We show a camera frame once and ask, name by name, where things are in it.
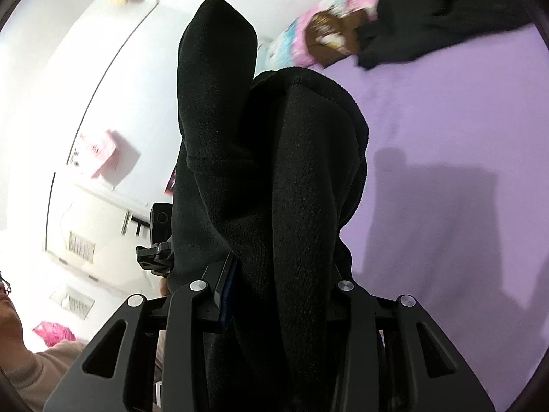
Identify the person's head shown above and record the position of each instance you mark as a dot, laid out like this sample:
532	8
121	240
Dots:
8	317

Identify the black fleece jacket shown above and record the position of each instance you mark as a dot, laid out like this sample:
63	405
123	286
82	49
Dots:
278	180

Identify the black thin garment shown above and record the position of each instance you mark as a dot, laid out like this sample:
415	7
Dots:
429	13

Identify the pink plastic bag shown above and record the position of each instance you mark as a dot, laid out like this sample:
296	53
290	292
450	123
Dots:
53	334

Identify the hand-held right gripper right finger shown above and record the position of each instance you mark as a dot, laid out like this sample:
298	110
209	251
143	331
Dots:
356	322

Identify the white cabinet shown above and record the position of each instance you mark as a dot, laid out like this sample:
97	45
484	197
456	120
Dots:
98	223

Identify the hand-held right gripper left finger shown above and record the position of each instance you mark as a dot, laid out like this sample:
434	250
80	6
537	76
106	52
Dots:
227	296

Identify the person in beige sweater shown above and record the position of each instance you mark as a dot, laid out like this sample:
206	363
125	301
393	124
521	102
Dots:
38	373

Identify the pink box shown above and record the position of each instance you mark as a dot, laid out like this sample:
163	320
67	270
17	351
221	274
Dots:
103	154

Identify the purple bed sheet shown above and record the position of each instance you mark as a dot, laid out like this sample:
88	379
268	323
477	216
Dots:
450	137

